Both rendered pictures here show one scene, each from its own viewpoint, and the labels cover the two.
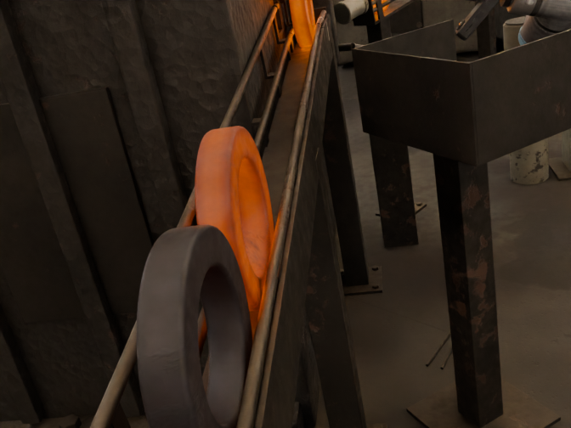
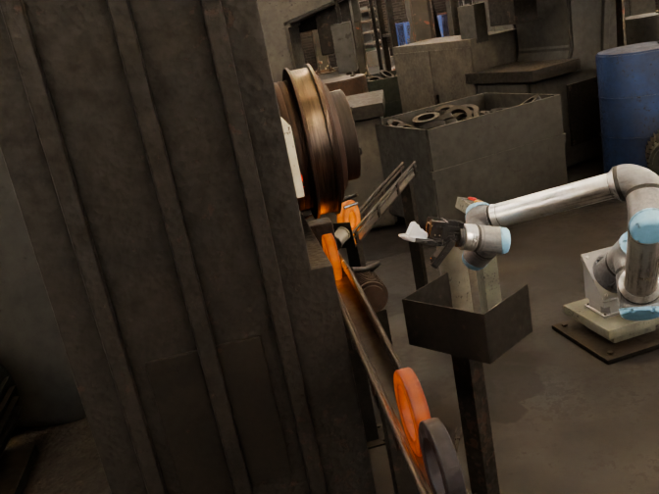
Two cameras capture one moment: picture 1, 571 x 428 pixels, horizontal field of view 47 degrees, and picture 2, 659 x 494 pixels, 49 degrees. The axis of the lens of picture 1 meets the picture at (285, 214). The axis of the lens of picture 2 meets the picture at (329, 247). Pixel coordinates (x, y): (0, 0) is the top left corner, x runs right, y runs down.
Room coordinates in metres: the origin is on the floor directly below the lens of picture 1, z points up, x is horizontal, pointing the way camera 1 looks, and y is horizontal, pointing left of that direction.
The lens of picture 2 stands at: (-0.65, 0.56, 1.47)
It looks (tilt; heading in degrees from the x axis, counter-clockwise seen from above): 17 degrees down; 342
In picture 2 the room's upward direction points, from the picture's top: 11 degrees counter-clockwise
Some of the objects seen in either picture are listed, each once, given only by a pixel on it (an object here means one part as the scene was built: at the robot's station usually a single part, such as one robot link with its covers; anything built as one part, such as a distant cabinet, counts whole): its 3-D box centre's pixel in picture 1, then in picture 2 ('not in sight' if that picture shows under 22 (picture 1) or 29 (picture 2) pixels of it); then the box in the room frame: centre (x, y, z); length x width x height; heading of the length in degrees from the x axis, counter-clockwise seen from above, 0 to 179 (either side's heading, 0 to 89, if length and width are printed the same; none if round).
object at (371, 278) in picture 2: (390, 151); (375, 336); (1.79, -0.33, 0.27); 0.22 x 0.13 x 0.53; 169
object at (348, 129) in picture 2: not in sight; (342, 135); (1.48, -0.23, 1.11); 0.28 x 0.06 x 0.28; 169
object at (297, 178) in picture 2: not in sight; (288, 154); (1.18, 0.04, 1.15); 0.26 x 0.02 x 0.18; 169
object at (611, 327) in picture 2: not in sight; (618, 311); (1.63, -1.35, 0.10); 0.32 x 0.32 x 0.04; 85
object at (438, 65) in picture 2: not in sight; (458, 101); (5.16, -2.73, 0.55); 1.10 x 0.53 x 1.10; 9
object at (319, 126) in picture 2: not in sight; (312, 142); (1.50, -0.13, 1.11); 0.47 x 0.06 x 0.47; 169
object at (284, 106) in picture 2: not in sight; (286, 147); (1.51, -0.05, 1.12); 0.47 x 0.10 x 0.47; 169
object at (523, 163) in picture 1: (526, 103); (456, 287); (2.01, -0.82, 0.26); 0.12 x 0.12 x 0.52
